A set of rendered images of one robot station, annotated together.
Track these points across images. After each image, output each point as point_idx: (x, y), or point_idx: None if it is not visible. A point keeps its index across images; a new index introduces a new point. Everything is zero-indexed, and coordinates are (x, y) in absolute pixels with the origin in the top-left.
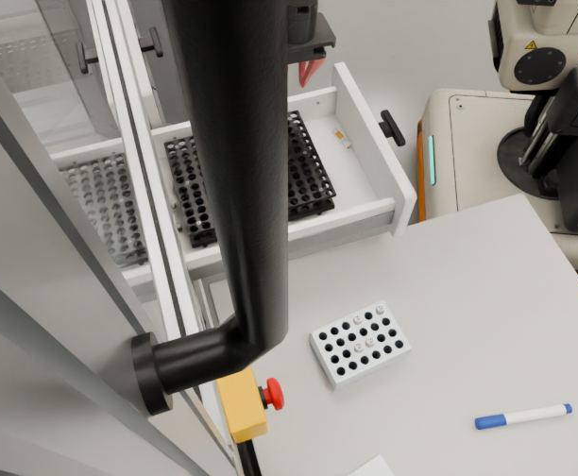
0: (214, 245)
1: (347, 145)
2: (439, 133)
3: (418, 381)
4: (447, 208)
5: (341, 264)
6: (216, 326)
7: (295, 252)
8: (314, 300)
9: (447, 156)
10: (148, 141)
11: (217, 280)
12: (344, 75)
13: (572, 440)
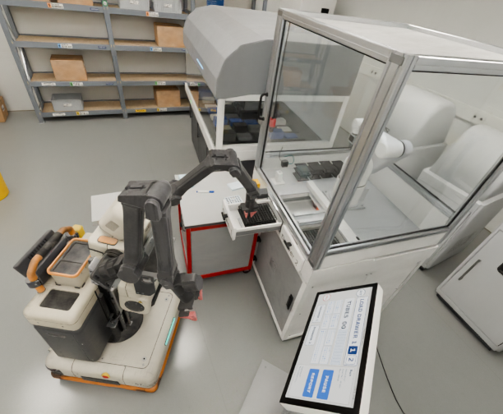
0: None
1: None
2: (162, 342)
3: (222, 198)
4: (174, 301)
5: None
6: (261, 297)
7: (232, 324)
8: None
9: (164, 326)
10: (278, 201)
11: (263, 315)
12: (233, 224)
13: (197, 189)
